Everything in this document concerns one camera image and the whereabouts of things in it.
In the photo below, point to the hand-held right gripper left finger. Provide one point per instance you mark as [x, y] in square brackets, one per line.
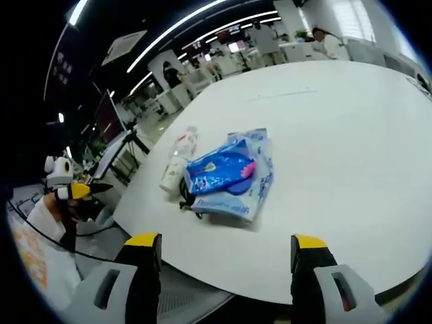
[141, 270]

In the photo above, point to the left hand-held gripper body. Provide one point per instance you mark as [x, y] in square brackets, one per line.
[58, 172]

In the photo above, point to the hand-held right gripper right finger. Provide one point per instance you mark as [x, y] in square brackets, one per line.
[310, 270]

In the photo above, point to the white lotion bottle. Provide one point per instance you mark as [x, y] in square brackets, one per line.
[172, 173]

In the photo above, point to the clear bottle red label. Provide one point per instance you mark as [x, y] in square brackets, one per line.
[185, 143]

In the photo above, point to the blue toothbrush package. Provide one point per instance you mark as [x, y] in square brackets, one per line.
[216, 170]

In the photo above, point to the light blue tissue pack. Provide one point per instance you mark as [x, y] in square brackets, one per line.
[260, 162]

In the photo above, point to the dark red screen on stand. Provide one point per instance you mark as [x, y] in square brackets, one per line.
[108, 118]

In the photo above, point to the white shirt orange print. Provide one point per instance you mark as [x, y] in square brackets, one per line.
[33, 266]

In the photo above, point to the white round table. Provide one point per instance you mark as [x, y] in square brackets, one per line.
[337, 141]

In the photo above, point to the square ceiling air vent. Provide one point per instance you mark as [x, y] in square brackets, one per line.
[124, 46]

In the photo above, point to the long ceiling light strip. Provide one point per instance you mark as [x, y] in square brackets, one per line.
[175, 30]

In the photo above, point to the green potted plant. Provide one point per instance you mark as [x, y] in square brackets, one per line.
[302, 33]

